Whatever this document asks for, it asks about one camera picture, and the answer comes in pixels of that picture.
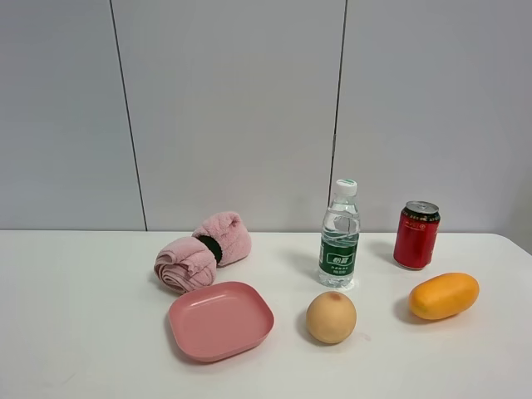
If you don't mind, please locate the pink rolled towel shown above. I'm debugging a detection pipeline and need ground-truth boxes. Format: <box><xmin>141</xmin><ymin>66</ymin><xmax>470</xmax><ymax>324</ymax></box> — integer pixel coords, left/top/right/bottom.
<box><xmin>154</xmin><ymin>212</ymin><xmax>252</xmax><ymax>294</ymax></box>

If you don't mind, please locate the clear water bottle green label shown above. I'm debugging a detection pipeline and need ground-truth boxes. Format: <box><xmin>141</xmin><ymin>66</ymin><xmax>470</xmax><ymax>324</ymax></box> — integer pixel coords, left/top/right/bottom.
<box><xmin>318</xmin><ymin>179</ymin><xmax>360</xmax><ymax>288</ymax></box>

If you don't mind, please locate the black hair tie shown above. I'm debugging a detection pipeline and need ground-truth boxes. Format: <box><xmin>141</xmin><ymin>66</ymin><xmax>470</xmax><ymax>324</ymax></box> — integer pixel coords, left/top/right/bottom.
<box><xmin>196</xmin><ymin>234</ymin><xmax>224</xmax><ymax>263</ymax></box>

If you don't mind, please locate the orange mango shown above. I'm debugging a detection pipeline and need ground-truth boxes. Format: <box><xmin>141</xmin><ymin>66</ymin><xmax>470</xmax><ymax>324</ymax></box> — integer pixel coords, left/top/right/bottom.
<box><xmin>408</xmin><ymin>273</ymin><xmax>480</xmax><ymax>321</ymax></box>

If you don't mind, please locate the red soda can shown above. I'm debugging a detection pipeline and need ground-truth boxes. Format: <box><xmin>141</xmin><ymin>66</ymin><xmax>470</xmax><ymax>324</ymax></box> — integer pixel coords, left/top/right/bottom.
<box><xmin>393</xmin><ymin>201</ymin><xmax>441</xmax><ymax>270</ymax></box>

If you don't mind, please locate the pink square plastic plate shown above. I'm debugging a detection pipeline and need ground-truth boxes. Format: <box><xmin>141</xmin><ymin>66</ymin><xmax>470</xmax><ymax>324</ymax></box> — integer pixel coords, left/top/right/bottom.
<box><xmin>168</xmin><ymin>282</ymin><xmax>274</xmax><ymax>362</ymax></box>

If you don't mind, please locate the peach fruit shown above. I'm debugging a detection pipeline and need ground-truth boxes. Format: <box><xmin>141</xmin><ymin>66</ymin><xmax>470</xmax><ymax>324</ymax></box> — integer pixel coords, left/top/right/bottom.
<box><xmin>305</xmin><ymin>291</ymin><xmax>357</xmax><ymax>345</ymax></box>

